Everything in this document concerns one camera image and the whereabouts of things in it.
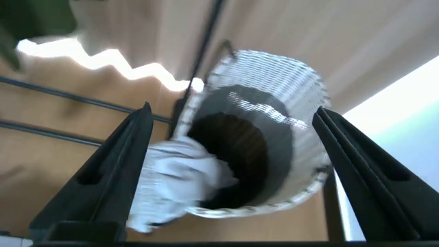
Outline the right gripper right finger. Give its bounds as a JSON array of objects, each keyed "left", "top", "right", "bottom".
[{"left": 311, "top": 105, "right": 439, "bottom": 241}]

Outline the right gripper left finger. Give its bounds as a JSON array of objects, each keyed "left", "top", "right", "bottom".
[{"left": 29, "top": 102, "right": 154, "bottom": 243}]

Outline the pale grey garment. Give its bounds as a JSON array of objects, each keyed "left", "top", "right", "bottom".
[{"left": 126, "top": 135, "right": 239, "bottom": 234}]

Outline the green long-sleeved shirt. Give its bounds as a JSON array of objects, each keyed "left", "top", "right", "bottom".
[{"left": 0, "top": 0, "right": 77, "bottom": 71}]

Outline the black clothes rack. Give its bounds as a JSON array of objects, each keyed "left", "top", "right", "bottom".
[{"left": 0, "top": 0, "right": 226, "bottom": 148}]

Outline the white laundry basket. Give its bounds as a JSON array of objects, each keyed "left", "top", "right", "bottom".
[{"left": 169, "top": 40, "right": 333, "bottom": 219}]

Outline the beige curtain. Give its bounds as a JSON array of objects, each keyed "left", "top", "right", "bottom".
[{"left": 68, "top": 0, "right": 439, "bottom": 114}]

